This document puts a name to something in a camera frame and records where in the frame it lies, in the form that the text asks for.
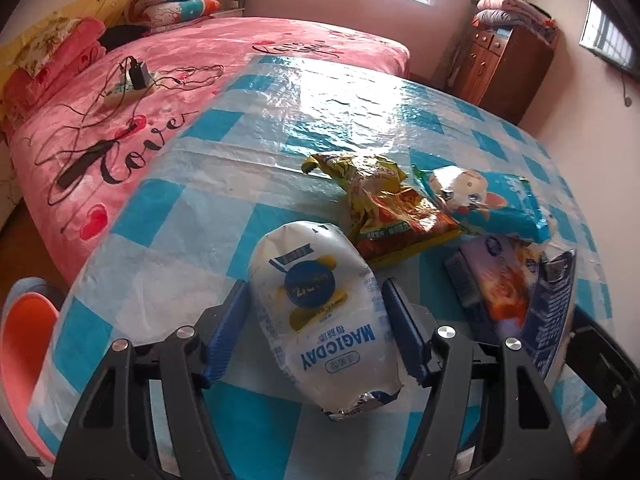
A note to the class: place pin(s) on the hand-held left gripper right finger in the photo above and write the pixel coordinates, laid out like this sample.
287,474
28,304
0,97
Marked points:
405,330

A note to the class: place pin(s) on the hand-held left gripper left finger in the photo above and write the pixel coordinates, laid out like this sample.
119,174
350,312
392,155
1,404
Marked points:
227,332

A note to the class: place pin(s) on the white plastic bag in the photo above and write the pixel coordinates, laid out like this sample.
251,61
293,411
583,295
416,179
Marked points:
320,310

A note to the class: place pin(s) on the yellow red snack bag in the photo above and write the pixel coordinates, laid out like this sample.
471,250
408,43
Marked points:
395,215

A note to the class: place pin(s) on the dark blue white bag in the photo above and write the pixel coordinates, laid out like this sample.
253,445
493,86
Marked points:
550,320

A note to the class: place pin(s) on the purple package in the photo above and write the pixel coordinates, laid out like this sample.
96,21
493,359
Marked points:
505,280

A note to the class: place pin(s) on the blue cartoon wet wipes pack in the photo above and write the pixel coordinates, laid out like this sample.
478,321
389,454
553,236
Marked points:
500,205

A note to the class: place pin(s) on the blue white checked tablecloth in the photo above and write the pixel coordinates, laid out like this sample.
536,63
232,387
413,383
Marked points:
225,160

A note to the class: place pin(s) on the orange plastic stool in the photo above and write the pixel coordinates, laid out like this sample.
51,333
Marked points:
25,340

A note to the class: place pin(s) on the black remote control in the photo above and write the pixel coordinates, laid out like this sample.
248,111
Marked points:
82,165

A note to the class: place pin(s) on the white power strip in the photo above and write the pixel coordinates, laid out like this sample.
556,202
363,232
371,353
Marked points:
117,97

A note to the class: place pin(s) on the brown wooden cabinet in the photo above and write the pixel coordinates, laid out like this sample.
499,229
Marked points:
500,75

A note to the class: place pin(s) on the pink printed bedspread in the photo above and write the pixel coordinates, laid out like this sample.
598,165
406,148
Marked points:
200,50

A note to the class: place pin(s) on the black garment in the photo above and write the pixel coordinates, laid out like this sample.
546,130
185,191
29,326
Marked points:
122,37

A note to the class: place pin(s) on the folded pink blanket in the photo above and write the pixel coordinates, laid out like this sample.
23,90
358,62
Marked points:
75,50

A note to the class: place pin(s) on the white nightstand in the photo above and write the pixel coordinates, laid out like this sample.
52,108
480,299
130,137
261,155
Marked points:
232,11

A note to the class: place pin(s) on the folded quilts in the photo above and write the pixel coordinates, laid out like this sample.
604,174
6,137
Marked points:
505,10

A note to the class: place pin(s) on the yellow floral pillow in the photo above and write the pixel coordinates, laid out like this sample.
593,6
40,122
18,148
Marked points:
45,45

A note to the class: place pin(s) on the yellow wooden headboard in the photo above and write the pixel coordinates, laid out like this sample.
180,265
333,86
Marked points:
100,2

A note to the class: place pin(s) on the wall television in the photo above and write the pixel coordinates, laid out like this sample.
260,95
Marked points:
605,35

